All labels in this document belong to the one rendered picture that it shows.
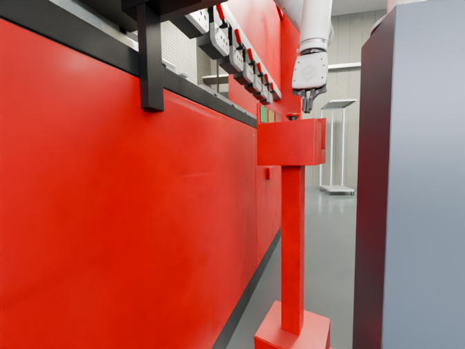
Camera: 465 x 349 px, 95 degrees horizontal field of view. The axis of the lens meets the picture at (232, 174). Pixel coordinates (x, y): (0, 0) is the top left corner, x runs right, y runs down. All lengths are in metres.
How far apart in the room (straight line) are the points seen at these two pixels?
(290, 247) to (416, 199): 0.34
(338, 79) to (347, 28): 0.96
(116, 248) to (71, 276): 0.07
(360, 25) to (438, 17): 4.97
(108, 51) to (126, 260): 0.33
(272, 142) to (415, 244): 0.40
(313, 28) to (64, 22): 0.61
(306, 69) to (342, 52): 4.60
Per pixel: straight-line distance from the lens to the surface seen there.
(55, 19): 0.39
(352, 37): 5.51
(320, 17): 0.80
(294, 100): 2.56
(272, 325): 0.89
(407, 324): 0.73
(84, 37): 0.40
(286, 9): 0.91
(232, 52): 1.22
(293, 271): 0.75
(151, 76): 0.44
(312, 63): 0.76
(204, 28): 0.97
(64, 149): 0.35
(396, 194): 0.60
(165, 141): 0.47
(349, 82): 5.20
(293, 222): 0.70
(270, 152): 0.61
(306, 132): 0.59
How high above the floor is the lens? 0.68
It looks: 4 degrees down
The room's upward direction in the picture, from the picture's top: 1 degrees counter-clockwise
